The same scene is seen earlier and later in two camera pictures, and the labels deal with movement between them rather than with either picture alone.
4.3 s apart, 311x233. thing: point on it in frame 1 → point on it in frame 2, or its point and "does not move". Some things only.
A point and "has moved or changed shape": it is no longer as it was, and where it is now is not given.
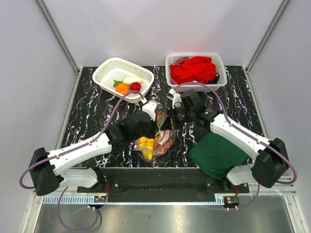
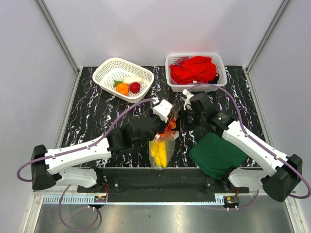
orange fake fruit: [122, 88] does not move
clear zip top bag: [150, 148] has moved or changed shape
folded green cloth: [214, 157] does not move
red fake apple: [135, 86] does not move
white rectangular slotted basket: [220, 69] does not move
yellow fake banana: [147, 144] → [158, 151]
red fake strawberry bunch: [163, 148] → [171, 124]
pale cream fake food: [130, 79] does not move
